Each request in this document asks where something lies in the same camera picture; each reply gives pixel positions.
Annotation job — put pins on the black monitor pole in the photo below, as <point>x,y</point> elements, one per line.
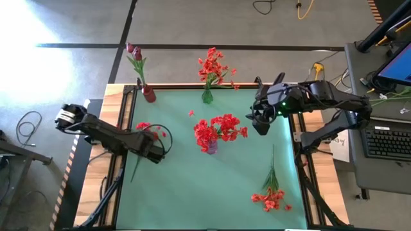
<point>379,30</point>

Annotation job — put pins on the dark red artificial tulip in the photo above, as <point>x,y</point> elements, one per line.
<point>138,57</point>
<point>129,47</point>
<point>137,50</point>

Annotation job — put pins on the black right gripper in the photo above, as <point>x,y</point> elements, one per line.
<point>285,97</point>

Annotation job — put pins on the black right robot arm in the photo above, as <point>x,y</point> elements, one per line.
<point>337,96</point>

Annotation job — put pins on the grey desk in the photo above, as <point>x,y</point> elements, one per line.
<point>359,70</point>

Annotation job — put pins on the red artificial flower bunch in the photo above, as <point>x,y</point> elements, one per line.
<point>205,134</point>
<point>143,125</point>
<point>228,123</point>

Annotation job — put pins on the fallen red petal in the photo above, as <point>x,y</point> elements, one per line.
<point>191,113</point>

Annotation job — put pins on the orange artificial flower bunch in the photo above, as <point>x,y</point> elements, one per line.
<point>211,53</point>
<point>205,75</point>
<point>271,195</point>

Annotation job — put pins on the black keyboard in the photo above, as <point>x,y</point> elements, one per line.
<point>388,144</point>

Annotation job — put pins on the white paper sheet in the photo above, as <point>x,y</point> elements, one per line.
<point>341,150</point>

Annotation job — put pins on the red ribbed glass vase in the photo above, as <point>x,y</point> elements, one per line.
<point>149,95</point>

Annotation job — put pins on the purple ribbed glass vase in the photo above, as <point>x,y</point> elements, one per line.
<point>212,148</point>

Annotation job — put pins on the spare green flower stems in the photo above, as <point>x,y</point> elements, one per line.
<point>395,95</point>

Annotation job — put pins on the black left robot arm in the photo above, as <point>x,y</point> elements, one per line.
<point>102,133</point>

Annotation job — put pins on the computer monitor blue screen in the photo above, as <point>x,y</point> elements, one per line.
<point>399,67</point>

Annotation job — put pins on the black aluminium table frame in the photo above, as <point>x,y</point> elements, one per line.
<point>128,90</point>

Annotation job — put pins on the black frame clamp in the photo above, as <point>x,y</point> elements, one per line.
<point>257,80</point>
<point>138,82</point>

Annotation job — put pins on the black floor mat striped edge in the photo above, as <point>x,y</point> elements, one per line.
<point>68,205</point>

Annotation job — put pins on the grey stand base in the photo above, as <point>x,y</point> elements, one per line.
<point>29,154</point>

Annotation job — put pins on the green glass vase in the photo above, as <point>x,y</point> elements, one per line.
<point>207,97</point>

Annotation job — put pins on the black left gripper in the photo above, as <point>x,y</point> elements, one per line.
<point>149,147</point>

